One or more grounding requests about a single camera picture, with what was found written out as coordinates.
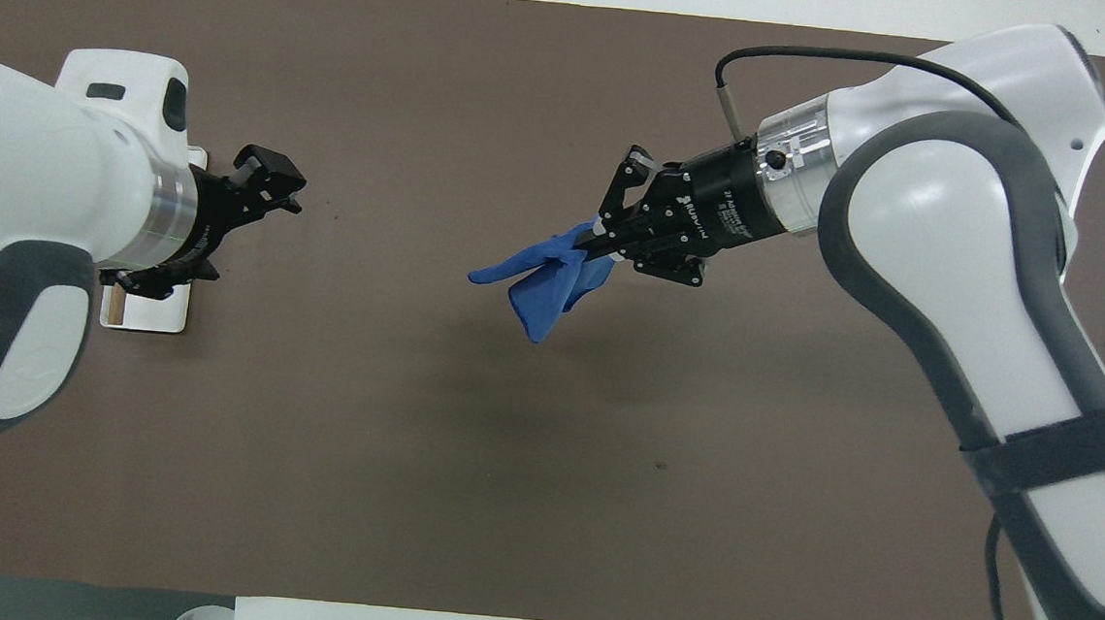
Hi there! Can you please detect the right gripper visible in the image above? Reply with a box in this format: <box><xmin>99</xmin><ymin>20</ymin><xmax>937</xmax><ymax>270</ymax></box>
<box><xmin>573</xmin><ymin>128</ymin><xmax>796</xmax><ymax>296</ymax></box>

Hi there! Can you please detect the blue towel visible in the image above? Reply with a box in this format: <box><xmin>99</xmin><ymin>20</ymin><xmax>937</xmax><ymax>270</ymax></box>
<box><xmin>463</xmin><ymin>212</ymin><xmax>621</xmax><ymax>350</ymax></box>

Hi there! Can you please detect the black cable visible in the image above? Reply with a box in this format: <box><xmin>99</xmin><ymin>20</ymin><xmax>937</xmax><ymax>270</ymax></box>
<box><xmin>709</xmin><ymin>40</ymin><xmax>1024</xmax><ymax>166</ymax></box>
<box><xmin>979</xmin><ymin>513</ymin><xmax>1061</xmax><ymax>620</ymax></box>

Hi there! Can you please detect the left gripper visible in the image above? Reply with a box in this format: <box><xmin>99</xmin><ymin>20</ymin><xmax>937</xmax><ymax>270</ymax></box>
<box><xmin>95</xmin><ymin>134</ymin><xmax>309</xmax><ymax>311</ymax></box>

